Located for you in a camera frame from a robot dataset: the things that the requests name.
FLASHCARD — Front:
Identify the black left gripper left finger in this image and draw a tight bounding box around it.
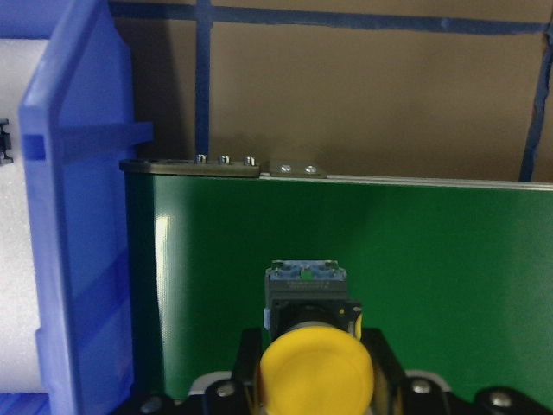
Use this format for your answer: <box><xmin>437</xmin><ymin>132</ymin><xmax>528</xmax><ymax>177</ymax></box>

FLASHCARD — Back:
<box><xmin>232</xmin><ymin>329</ymin><xmax>264</xmax><ymax>409</ymax></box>

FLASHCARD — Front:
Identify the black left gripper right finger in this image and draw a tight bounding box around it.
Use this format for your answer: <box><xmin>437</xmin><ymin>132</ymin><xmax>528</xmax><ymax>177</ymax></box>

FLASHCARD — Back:
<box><xmin>361</xmin><ymin>328</ymin><xmax>405</xmax><ymax>409</ymax></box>

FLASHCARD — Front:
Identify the yellow push button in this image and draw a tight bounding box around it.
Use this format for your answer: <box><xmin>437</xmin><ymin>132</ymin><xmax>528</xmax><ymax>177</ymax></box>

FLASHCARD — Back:
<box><xmin>260</xmin><ymin>259</ymin><xmax>375</xmax><ymax>414</ymax></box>

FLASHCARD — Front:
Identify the green conveyor belt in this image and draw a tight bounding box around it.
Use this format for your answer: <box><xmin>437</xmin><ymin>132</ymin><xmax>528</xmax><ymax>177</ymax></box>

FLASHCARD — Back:
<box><xmin>120</xmin><ymin>160</ymin><xmax>552</xmax><ymax>405</ymax></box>

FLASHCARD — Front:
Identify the white foam pad left bin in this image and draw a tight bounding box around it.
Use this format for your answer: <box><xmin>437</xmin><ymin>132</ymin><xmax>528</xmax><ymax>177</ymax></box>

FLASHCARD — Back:
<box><xmin>1</xmin><ymin>39</ymin><xmax>48</xmax><ymax>393</ymax></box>

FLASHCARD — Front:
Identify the blue bin left side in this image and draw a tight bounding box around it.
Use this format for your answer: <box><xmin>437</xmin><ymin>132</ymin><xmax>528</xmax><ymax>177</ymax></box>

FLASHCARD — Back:
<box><xmin>1</xmin><ymin>1</ymin><xmax>152</xmax><ymax>414</ymax></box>

